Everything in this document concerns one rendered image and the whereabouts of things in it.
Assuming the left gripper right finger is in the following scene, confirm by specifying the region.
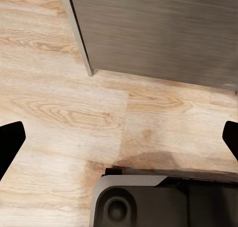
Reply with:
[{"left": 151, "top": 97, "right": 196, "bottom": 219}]
[{"left": 222, "top": 121, "right": 238, "bottom": 160}]

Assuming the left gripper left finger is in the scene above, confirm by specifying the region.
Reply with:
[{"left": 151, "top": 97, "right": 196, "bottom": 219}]
[{"left": 0, "top": 121, "right": 26, "bottom": 181}]

